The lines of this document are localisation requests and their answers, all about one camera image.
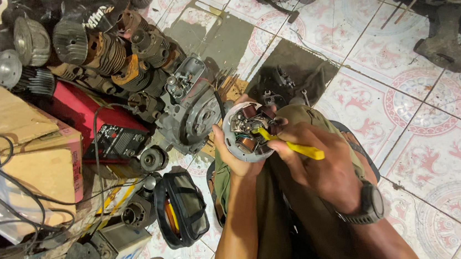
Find grey round finned cover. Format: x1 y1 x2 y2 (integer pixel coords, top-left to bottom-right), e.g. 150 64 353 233
0 48 59 97

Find small dark engine part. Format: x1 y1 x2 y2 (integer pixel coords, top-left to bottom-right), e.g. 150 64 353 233
271 64 298 88

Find small metal wrench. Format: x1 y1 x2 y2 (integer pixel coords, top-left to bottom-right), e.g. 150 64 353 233
299 89 312 108

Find orange handled tools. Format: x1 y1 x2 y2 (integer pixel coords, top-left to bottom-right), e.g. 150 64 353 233
161 199 183 239

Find dark rusty machine frame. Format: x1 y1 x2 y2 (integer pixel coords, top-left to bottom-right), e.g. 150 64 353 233
410 0 461 81

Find red welding machine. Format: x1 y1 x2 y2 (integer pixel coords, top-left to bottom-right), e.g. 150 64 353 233
46 80 156 170

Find dark cylinder with round port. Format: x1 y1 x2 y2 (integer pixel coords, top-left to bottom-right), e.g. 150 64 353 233
119 174 163 231

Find brown cardboard box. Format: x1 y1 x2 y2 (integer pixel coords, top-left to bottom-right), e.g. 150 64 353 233
0 84 93 251

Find bundle of thin metal rods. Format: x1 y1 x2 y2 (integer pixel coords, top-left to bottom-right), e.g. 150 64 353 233
212 66 241 98

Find person's left hand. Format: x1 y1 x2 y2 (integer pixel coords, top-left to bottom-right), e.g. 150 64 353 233
208 92 277 180

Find person's right hand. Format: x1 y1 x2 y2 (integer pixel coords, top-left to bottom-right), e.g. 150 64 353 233
263 118 372 217

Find black zip tool pouch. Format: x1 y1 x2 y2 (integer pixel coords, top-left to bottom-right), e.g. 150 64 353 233
148 169 215 253

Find pile of finned engine cylinders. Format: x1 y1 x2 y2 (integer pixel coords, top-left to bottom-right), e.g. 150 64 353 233
44 0 192 126

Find round stator plate with coils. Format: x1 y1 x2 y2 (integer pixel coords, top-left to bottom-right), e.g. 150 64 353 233
219 99 285 166

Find black wristwatch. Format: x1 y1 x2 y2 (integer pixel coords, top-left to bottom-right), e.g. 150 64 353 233
333 176 389 228

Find white and blue box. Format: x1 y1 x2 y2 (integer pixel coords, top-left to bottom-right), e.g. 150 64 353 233
87 219 154 259

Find grey engine crankcase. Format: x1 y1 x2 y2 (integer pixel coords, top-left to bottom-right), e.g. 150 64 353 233
153 50 232 159

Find dark metal bracket part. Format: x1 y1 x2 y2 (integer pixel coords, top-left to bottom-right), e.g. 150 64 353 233
259 89 287 108

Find grey finned cylinder head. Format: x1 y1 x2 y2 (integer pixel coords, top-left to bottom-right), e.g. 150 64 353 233
10 15 54 69

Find brown cardboard piece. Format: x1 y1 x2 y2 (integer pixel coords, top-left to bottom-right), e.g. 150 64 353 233
201 73 251 161

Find small dark engine cylinder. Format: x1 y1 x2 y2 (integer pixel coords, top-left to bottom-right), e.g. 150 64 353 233
138 144 171 175

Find dark round gasket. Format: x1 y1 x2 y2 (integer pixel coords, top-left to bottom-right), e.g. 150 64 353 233
64 240 103 259

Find yellow handled screwdriver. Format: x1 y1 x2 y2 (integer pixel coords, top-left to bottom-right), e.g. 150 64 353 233
250 125 328 162

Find black cables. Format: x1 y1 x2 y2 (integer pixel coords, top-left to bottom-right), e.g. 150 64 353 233
0 94 162 259

